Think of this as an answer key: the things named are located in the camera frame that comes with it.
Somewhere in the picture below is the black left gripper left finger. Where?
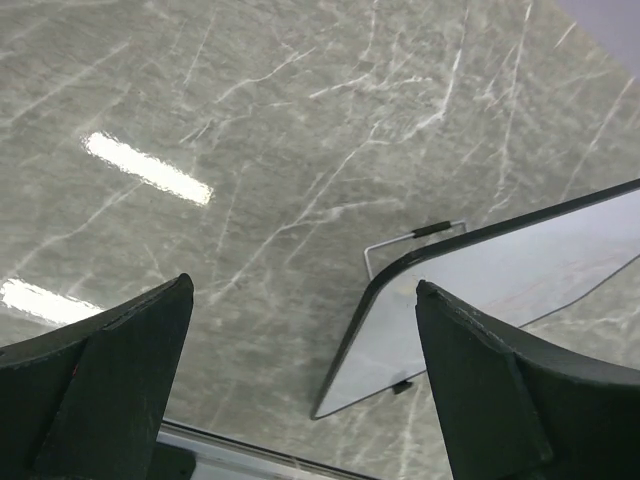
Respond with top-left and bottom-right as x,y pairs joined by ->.
1,274 -> 194,479

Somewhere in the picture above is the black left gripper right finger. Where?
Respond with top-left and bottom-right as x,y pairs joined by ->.
415,281 -> 639,479

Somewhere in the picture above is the black framed whiteboard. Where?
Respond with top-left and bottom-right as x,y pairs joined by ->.
310,180 -> 639,419

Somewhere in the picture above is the aluminium table edge rail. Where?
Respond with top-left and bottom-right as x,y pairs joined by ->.
147,420 -> 366,479

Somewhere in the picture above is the metal wire whiteboard stand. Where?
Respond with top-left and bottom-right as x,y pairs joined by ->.
363,220 -> 468,280

